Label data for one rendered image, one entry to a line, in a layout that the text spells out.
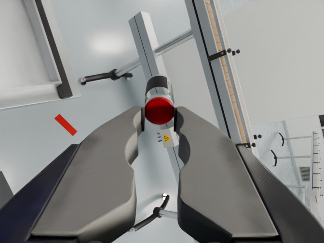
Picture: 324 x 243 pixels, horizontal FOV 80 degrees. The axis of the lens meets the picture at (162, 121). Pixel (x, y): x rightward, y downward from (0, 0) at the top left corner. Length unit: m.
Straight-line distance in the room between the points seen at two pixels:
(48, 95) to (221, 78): 0.78
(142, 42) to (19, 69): 0.96
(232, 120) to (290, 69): 0.67
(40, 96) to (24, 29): 0.13
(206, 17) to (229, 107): 0.44
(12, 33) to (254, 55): 1.42
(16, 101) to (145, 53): 0.97
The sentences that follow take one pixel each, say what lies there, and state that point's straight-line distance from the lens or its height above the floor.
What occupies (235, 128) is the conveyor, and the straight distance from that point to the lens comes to 1.04.
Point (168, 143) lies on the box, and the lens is 1.23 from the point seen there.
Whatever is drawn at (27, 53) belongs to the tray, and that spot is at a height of 0.88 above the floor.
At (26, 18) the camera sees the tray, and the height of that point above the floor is 0.88.
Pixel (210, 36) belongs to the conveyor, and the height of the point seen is 0.92.
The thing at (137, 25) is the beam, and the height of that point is 0.49.
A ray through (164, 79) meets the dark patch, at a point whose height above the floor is 1.19.
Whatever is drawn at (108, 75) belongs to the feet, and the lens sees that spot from 1.51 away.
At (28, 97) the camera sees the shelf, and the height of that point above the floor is 0.88.
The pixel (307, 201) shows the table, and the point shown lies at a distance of 3.25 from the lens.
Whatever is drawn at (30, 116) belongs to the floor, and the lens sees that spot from 1.35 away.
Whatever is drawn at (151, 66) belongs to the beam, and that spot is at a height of 0.50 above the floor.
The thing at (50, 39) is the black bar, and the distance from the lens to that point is 0.46.
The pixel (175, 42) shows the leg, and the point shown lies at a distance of 1.18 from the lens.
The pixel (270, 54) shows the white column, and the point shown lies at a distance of 1.58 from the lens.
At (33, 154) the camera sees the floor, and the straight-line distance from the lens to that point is 1.33.
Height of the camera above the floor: 1.28
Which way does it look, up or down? 40 degrees down
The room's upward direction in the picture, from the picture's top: 77 degrees clockwise
